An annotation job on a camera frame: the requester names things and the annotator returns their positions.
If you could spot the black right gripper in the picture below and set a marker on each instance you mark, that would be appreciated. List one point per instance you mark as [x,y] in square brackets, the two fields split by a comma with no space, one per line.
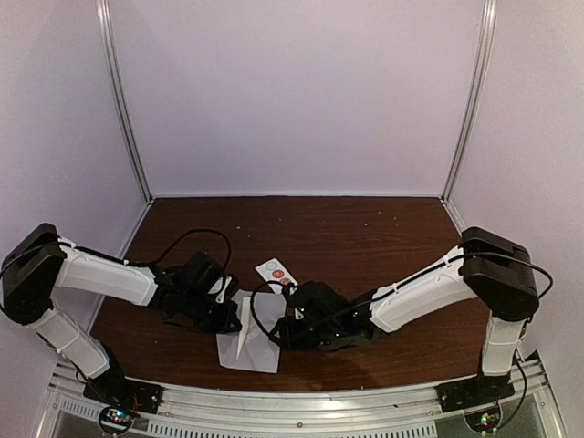
[289,338]

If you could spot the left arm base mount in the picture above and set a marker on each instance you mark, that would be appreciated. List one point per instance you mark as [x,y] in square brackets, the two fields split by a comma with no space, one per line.
[124,399]

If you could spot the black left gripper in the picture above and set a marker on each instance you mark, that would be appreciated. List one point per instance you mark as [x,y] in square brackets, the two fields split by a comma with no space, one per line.
[223,326]

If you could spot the white sticker sheet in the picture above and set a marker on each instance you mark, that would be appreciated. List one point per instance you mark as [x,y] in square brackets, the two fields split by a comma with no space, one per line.
[274,270]

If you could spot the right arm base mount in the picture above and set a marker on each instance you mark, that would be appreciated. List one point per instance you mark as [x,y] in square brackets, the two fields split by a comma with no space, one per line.
[479,397]

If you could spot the left aluminium frame post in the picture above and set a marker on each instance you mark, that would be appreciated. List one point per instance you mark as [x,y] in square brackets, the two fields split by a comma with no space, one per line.
[119,99]

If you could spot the right aluminium frame post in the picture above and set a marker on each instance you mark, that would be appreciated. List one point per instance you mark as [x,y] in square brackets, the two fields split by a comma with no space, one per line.
[483,52]

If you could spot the aluminium frame post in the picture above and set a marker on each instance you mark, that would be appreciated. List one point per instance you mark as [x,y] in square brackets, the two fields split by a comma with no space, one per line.
[119,99]
[483,52]

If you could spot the front aluminium rail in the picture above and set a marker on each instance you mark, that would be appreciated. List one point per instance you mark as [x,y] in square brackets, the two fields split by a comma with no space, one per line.
[412,411]

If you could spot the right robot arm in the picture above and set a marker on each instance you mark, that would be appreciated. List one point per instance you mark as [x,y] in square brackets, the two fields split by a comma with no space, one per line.
[486,266]

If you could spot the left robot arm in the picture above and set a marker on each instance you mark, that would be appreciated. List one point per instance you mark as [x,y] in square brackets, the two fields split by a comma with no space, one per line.
[46,262]

